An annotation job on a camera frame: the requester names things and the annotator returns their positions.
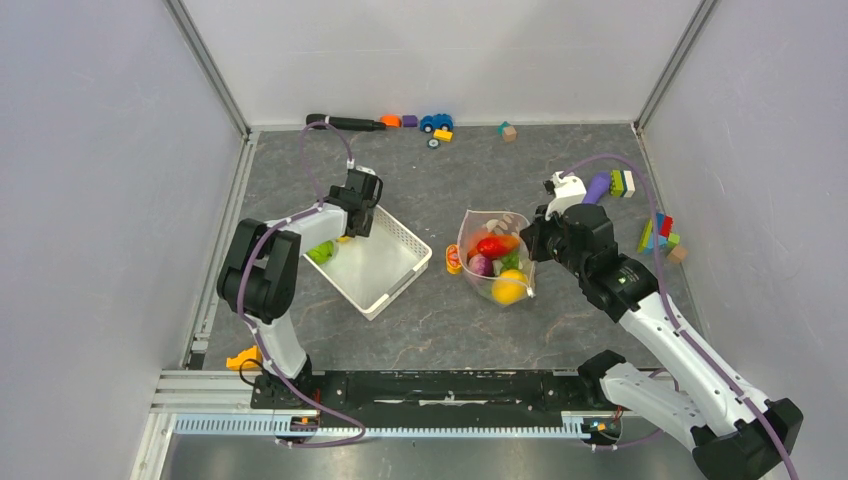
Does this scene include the green toy grapes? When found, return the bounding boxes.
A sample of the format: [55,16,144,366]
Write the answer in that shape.
[499,251,521,273]

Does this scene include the green toy pepper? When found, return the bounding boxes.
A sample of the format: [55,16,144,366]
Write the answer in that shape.
[306,240,337,266]

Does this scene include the red orange toy chili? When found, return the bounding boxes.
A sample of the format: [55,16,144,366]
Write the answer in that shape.
[475,235,504,260]

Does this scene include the yellow toy lemon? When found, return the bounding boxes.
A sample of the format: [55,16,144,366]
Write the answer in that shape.
[491,269,528,306]

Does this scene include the clear zip top bag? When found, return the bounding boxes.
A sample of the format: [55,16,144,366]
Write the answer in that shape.
[457,210,535,307]

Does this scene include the purple toy onion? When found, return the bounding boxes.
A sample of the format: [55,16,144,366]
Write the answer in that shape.
[468,254,495,278]

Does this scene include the orange toy pumpkin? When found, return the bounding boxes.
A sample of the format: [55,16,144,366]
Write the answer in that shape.
[496,234,521,255]

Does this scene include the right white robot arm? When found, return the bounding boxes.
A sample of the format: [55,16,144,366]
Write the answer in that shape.
[520,204,803,479]

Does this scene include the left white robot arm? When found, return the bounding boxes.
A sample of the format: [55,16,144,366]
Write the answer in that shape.
[216,168,383,408]

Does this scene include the purple toy eggplant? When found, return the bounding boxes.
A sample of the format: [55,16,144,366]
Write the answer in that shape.
[583,172,612,204]

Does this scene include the green white brick stack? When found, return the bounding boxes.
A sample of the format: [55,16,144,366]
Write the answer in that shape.
[609,170,636,198]

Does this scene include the black microphone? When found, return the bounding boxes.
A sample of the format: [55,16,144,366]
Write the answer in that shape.
[305,113,387,132]

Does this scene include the orange toy piece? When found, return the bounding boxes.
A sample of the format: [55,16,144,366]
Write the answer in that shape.
[379,115,403,128]

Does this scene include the white perforated plastic basket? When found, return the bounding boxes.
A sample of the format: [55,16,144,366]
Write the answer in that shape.
[305,206,432,321]

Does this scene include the multicolour brick stack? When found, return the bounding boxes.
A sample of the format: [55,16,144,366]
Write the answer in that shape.
[637,213,680,253]

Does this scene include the blue toy car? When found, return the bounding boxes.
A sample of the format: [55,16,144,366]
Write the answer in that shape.
[419,113,454,133]

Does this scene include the yellow toy brick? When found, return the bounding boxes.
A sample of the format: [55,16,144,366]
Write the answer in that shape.
[433,129,453,142]

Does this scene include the small wooden cube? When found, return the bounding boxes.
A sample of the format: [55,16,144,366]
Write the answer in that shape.
[666,245,688,264]

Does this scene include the yellow butterfly toy block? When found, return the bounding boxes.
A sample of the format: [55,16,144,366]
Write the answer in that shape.
[445,244,463,275]

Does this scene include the teal and wood cubes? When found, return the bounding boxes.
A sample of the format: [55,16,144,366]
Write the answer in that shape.
[498,121,517,143]

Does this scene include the orange yellow clamp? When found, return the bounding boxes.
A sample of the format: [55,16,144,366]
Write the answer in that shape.
[225,345,263,371]

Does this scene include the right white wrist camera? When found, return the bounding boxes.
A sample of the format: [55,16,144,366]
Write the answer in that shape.
[543,171,587,220]

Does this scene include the white cable duct rail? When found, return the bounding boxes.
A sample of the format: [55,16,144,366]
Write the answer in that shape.
[173,413,590,440]

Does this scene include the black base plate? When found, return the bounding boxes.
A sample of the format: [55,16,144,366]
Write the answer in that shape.
[250,370,624,428]

